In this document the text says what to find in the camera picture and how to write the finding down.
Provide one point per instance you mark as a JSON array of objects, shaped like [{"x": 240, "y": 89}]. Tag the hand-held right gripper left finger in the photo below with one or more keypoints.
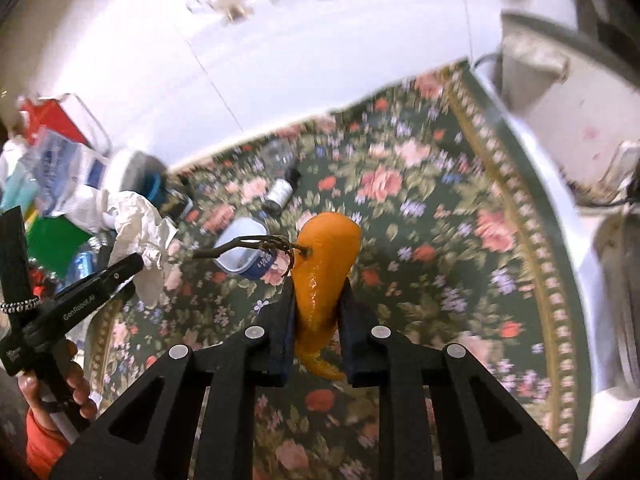
[{"x": 280, "y": 340}]

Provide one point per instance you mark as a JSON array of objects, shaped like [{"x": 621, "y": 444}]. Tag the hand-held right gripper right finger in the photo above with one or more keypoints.
[{"x": 357, "y": 340}]

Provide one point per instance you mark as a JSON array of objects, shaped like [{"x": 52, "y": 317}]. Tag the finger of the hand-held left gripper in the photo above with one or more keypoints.
[
  {"x": 120, "y": 271},
  {"x": 14, "y": 255}
]

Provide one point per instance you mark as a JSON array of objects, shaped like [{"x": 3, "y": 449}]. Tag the white tissue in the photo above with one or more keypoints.
[{"x": 137, "y": 230}]

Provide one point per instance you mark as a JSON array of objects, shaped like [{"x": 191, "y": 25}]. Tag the orange plastic pepper toy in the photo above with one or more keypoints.
[{"x": 320, "y": 270}]

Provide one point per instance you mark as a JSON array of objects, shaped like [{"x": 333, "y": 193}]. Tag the dark dry twig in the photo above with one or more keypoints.
[{"x": 240, "y": 246}]

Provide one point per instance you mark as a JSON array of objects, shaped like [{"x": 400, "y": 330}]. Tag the person's left forearm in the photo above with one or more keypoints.
[{"x": 42, "y": 447}]

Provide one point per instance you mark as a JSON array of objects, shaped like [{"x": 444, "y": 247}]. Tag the person's left hand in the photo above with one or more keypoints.
[{"x": 75, "y": 380}]

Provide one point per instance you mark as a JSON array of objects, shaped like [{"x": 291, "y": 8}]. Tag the green box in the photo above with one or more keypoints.
[{"x": 52, "y": 240}]

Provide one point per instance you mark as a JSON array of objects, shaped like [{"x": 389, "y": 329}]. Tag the teal tissue box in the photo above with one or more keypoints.
[{"x": 17, "y": 190}]

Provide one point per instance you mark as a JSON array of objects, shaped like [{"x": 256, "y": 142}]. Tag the blue and white cup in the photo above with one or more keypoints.
[{"x": 245, "y": 260}]

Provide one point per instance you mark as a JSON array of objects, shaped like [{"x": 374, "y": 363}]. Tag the blue bowl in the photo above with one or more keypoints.
[{"x": 152, "y": 185}]

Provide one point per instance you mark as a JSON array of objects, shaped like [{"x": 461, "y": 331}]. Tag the clear blue printed plastic bag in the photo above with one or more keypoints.
[{"x": 65, "y": 170}]

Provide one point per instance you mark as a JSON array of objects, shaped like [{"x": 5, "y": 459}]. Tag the floral tablecloth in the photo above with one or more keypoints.
[{"x": 430, "y": 240}]

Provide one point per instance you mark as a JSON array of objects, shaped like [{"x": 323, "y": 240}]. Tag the red container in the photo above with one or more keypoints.
[{"x": 50, "y": 117}]

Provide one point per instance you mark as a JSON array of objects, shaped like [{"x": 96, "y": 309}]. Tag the small dark bottle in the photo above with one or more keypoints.
[{"x": 280, "y": 192}]

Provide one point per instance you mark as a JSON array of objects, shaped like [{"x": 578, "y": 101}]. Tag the clear plastic bottle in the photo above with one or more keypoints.
[{"x": 277, "y": 155}]

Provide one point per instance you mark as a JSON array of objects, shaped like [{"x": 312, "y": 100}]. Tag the white rice cooker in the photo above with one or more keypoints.
[{"x": 570, "y": 120}]

